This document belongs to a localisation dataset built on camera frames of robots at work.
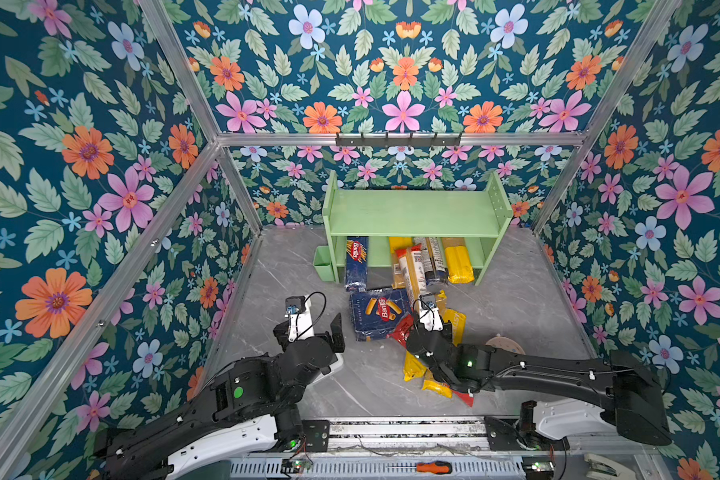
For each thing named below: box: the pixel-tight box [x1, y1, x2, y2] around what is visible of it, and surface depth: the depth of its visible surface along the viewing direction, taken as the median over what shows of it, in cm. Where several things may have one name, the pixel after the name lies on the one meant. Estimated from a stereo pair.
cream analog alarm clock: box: [485, 333, 526, 355], surface depth 88 cm
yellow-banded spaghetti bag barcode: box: [445, 246, 474, 284], surface depth 91 cm
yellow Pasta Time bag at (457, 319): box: [436, 290, 467, 346], surface depth 95 cm
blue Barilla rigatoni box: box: [350, 288, 411, 342], surface depth 91 cm
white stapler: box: [584, 453, 638, 480], surface depth 69 cm
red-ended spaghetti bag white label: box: [396, 244, 427, 301], surface depth 82 cm
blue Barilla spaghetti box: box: [346, 236, 369, 285], surface depth 92 cm
